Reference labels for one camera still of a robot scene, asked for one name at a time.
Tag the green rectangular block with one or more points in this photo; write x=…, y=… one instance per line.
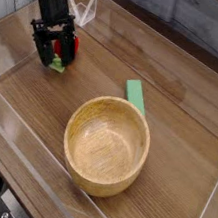
x=134, y=92

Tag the clear acrylic enclosure walls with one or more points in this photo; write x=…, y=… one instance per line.
x=180, y=177

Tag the clear acrylic corner bracket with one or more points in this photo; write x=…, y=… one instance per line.
x=83, y=13

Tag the wooden bowl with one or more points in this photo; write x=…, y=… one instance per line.
x=106, y=144

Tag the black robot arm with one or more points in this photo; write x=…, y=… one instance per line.
x=55, y=25

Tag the red strawberry toy fruit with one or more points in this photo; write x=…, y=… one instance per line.
x=56, y=64

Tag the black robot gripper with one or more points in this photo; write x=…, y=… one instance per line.
x=55, y=23

